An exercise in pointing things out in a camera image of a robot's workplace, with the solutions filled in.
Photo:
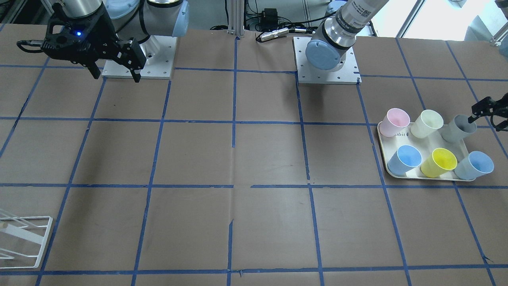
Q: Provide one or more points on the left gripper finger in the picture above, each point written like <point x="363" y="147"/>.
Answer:
<point x="485" y="107"/>
<point x="500" y="109"/>

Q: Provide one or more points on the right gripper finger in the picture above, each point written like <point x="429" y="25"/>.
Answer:
<point x="93" y="68"/>
<point x="131" y="56"/>

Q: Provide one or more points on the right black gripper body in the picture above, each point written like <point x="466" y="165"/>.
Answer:
<point x="105" y="36"/>

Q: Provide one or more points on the grey plastic cup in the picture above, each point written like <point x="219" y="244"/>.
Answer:
<point x="458" y="129"/>

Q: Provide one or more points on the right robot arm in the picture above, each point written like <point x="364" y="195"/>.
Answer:
<point x="140" y="19"/>

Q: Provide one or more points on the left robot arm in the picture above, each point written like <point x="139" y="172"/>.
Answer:
<point x="337" y="33"/>

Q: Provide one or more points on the light blue cup tray corner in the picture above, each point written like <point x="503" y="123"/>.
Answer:
<point x="476" y="164"/>

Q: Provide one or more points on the pale green plastic cup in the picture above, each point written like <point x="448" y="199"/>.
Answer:
<point x="428" y="122"/>

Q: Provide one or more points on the yellow plastic cup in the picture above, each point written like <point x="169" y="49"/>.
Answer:
<point x="439" y="162"/>

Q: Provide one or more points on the pink plastic cup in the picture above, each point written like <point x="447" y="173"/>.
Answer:
<point x="395" y="121"/>

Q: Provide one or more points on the blue cup beside yellow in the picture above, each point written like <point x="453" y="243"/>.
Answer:
<point x="406" y="158"/>

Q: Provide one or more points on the beige plastic tray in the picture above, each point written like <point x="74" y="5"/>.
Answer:
<point x="389" y="146"/>

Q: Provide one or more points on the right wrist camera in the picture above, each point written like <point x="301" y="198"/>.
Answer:
<point x="68" y="36"/>

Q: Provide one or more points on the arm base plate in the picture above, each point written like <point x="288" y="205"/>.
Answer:
<point x="160" y="54"/>
<point x="318" y="62"/>

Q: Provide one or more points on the aluminium frame post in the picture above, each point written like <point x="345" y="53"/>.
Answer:
<point x="236" y="12"/>

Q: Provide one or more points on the white wire cup rack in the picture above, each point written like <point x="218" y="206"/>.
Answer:
<point x="23" y="240"/>

